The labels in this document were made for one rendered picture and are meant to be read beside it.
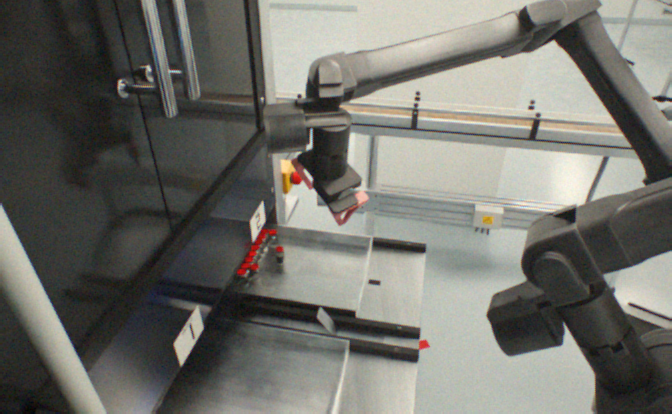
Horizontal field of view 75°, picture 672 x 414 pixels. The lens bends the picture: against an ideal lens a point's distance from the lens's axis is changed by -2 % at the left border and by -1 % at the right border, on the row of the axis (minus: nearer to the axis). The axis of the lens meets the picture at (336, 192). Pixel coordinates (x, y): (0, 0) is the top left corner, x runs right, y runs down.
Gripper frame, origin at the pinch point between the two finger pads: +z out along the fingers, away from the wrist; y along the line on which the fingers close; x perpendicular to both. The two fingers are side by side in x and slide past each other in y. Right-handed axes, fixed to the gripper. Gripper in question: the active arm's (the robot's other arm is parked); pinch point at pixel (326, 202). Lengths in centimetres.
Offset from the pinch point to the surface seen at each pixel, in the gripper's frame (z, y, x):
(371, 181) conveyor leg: 88, -57, 66
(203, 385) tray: 27.3, 7.4, -31.6
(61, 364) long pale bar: -21.1, 17.0, -39.9
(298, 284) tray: 34.1, -4.8, -3.4
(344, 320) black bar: 28.2, 10.6, -1.1
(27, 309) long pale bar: -28, 15, -39
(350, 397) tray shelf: 25.3, 24.7, -9.7
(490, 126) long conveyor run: 50, -31, 99
